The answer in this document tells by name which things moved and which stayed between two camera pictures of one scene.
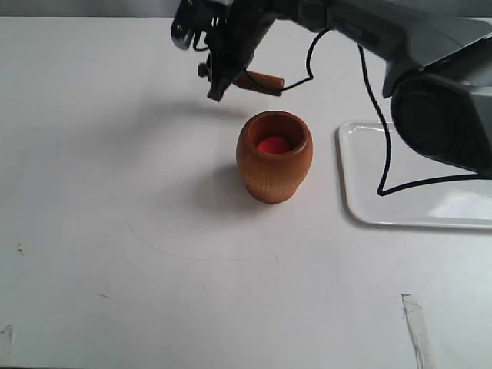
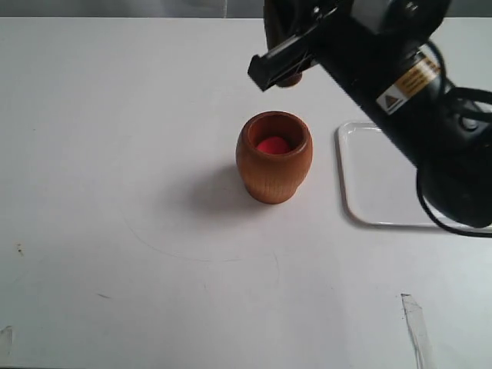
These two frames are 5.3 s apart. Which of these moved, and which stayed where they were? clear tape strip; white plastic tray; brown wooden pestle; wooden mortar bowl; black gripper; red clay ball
Moved: black gripper; brown wooden pestle
Stayed: white plastic tray; clear tape strip; wooden mortar bowl; red clay ball
